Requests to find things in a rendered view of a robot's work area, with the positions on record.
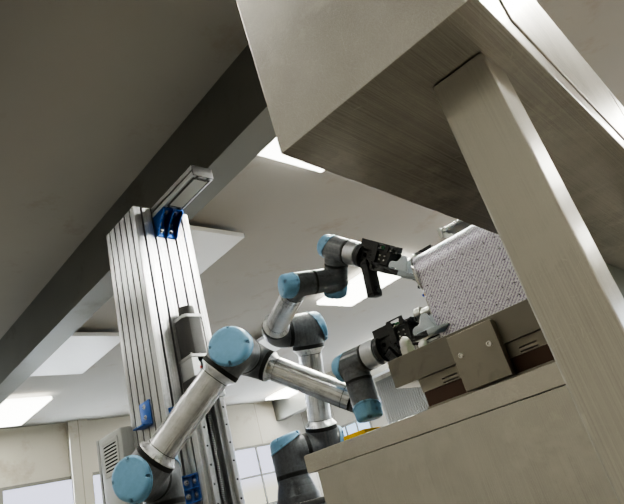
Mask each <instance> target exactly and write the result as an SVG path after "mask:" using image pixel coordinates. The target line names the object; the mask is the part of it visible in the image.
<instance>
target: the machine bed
mask: <svg viewBox="0 0 624 504"><path fill-rule="evenodd" d="M563 385H566V384H565V381H564V379H563V377H562V375H561V372H560V370H559V368H558V366H557V364H556V362H553V363H551V364H548V365H545V366H543V367H540V368H537V369H535V370H532V371H529V372H527V373H524V374H521V375H519V376H516V377H513V378H511V379H508V380H505V381H503V382H500V383H497V384H495V385H492V386H489V387H487V388H484V389H481V390H479V391H476V392H473V393H471V394H468V395H465V396H463V397H460V398H457V399H455V400H452V401H449V402H447V403H444V404H441V405H439V406H436V407H433V408H431V409H428V410H425V411H423V412H420V413H417V414H415V415H412V416H409V417H407V418H404V419H401V420H399V421H396V422H393V423H391V424H388V425H385V426H383V427H380V428H377V429H375V430H372V431H369V432H367V433H364V434H361V435H359V436H356V437H353V438H351V439H348V440H345V441H343V442H340V443H337V444H335V445H332V446H329V447H327V448H324V449H321V450H319V451H316V452H313V453H311V454H308V455H305V456H304V459H305V463H306V467H307V471H308V474H311V473H315V472H318V471H319V470H322V469H325V468H328V467H330V466H333V465H336V464H339V463H342V462H345V461H348V460H351V459H353V458H356V457H359V456H362V455H365V454H368V453H371V452H374V451H376V450H379V449H382V448H385V447H388V446H391V445H394V444H397V443H399V442H402V441H405V440H408V439H411V438H414V437H417V436H420V435H422V434H425V433H428V432H431V431H434V430H437V429H440V428H443V427H445V426H448V425H451V424H454V423H457V422H460V421H463V420H466V419H468V418H471V417H474V416H477V415H480V414H483V413H486V412H489V411H491V410H494V409H497V408H500V407H503V406H506V405H509V404H512V403H514V402H517V401H520V400H523V399H526V398H529V397H532V396H535V395H537V394H540V393H543V392H546V391H549V390H552V389H555V388H558V387H560V386H563Z"/></svg>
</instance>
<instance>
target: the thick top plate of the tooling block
mask: <svg viewBox="0 0 624 504"><path fill-rule="evenodd" d="M488 319H493V320H494V321H495V324H496V326H497V329H498V331H499V333H500V336H501V338H502V341H503V343H504V345H505V344H507V343H510V342H512V341H514V340H517V339H519V338H522V337H524V336H526V335H529V334H531V333H534V332H536V331H539V330H541V328H540V326H539V323H538V321H537V319H536V317H535V315H534V312H533V310H532V308H531V306H530V303H529V301H528V299H526V300H523V301H521V302H519V303H517V304H515V305H512V306H510V307H508V308H506V309H503V310H501V311H499V312H497V313H495V314H492V315H490V316H488V317H486V318H484V319H481V320H479V321H477V322H475V323H473V324H470V325H468V326H466V327H464V328H462V329H459V330H457V331H455V332H453V333H451V334H448V335H446V336H444V337H442V338H439V339H437V340H435V341H433V342H431V343H428V344H426V345H424V346H422V347H420V348H417V349H415V350H413V351H411V352H409V353H406V354H404V355H402V356H400V357H398V358H395V359H393V360H391V361H389V362H387V364H388V367H389V370H390V373H391V376H392V379H393V382H394V385H395V388H396V389H398V388H413V387H421V386H420V383H419V380H420V379H423V378H425V377H428V376H430V375H432V374H435V373H437V372H440V371H442V370H444V369H447V368H449V367H452V366H454V365H456V363H455V360H454V358H453V355H452V352H451V350H450V347H449V344H448V342H447V339H446V338H448V337H450V336H453V335H455V334H457V333H459V332H462V331H464V330H466V329H468V328H470V327H473V326H475V325H477V324H479V323H482V322H484V321H486V320H488Z"/></svg>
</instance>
